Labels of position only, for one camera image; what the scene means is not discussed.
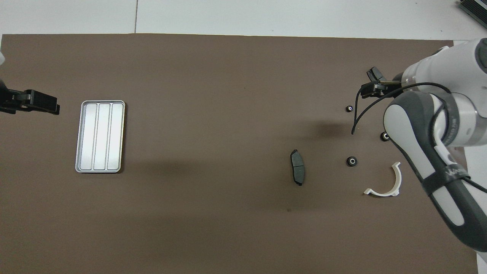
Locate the grey ribbed device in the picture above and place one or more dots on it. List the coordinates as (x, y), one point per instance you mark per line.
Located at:
(475, 9)

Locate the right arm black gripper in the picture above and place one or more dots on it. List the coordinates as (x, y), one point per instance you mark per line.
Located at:
(390, 87)

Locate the dark grey brake pad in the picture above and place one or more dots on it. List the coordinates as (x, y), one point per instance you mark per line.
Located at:
(298, 169)
(374, 74)

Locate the white curved plastic bracket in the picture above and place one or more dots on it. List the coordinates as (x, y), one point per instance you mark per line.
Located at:
(399, 179)

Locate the silver metal tray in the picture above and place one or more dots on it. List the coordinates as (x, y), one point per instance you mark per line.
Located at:
(101, 152)

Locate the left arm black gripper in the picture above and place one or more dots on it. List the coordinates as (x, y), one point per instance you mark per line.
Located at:
(11, 101)

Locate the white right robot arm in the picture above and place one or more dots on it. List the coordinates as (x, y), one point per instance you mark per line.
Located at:
(433, 68)

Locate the brown table mat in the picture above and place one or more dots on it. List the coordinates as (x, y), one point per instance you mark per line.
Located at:
(228, 95)

